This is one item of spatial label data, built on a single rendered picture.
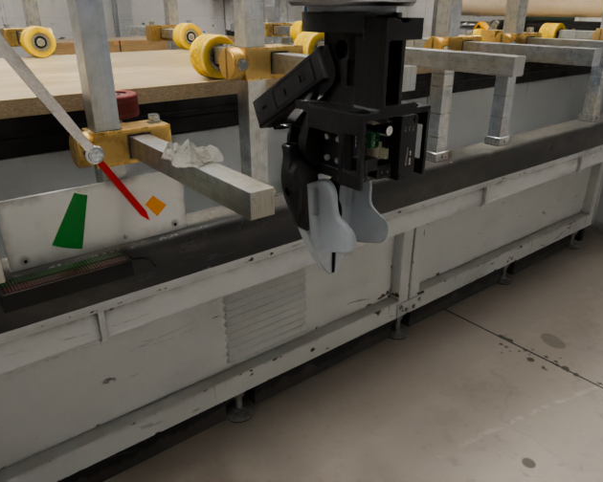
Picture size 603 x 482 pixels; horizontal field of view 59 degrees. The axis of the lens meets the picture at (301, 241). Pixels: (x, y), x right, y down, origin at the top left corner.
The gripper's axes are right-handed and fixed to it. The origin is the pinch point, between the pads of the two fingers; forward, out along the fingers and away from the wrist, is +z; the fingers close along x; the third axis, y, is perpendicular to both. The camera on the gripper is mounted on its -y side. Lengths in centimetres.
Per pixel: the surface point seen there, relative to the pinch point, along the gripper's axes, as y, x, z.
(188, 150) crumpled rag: -23.2, -0.8, -5.2
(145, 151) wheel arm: -36.0, -0.5, -2.5
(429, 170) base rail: -39, 66, 13
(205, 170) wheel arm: -19.8, -0.6, -3.5
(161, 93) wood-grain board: -59, 13, -6
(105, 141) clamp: -41.8, -3.7, -3.4
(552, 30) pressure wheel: -58, 148, -15
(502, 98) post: -41, 95, 0
